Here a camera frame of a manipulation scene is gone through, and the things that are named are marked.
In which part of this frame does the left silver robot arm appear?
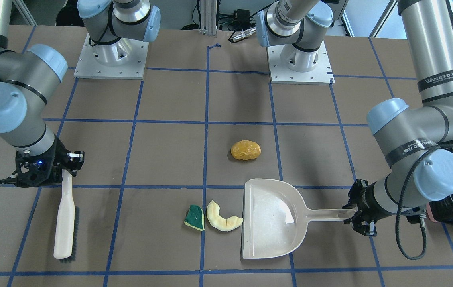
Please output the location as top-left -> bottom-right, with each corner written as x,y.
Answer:
297,0 -> 453,236

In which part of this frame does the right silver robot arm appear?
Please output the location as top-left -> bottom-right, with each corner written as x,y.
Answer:
0,0 -> 161,188

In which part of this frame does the beige hand brush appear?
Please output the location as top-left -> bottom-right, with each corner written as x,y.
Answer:
53,170 -> 79,262

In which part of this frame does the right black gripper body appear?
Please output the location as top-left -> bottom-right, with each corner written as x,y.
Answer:
0,138 -> 85,188

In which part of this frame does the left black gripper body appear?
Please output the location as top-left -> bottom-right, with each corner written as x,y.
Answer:
343,179 -> 379,237

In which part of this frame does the yellow potato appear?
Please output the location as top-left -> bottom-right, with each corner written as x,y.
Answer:
230,140 -> 262,161

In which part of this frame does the beige dustpan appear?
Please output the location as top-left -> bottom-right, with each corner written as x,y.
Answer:
241,178 -> 355,259

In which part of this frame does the green yellow sponge piece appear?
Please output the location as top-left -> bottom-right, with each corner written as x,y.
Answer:
183,204 -> 205,231

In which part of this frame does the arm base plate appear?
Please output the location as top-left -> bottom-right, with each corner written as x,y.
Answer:
266,42 -> 335,85
74,36 -> 149,80

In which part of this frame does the pale melon slice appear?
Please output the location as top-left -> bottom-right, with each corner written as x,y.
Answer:
206,200 -> 244,232

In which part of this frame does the aluminium frame post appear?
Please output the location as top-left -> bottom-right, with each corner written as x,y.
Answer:
198,0 -> 218,37

